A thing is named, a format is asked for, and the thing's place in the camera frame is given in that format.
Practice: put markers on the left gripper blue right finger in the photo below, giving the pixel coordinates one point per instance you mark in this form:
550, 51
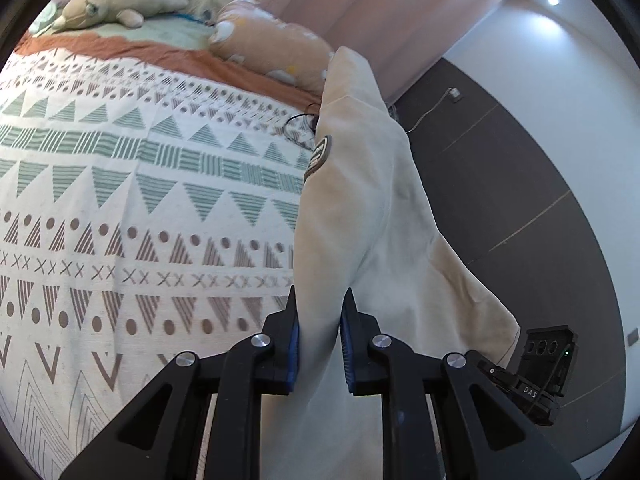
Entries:
357, 330

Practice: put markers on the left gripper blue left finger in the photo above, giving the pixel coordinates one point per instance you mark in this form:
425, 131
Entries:
278, 371

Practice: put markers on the patterned white bedspread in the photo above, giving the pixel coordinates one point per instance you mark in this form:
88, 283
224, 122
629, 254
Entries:
148, 206

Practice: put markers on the right pink curtain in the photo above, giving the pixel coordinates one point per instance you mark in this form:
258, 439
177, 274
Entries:
401, 39

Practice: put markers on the orange cartoon pillow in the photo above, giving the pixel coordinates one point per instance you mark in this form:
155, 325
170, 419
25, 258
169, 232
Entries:
255, 39

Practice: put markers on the beige plush toy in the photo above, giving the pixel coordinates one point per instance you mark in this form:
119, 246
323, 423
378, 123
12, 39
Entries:
81, 14

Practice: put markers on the light green pillow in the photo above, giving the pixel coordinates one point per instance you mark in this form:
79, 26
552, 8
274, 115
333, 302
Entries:
44, 19

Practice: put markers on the black charger with cable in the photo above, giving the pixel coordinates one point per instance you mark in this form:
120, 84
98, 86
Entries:
300, 128

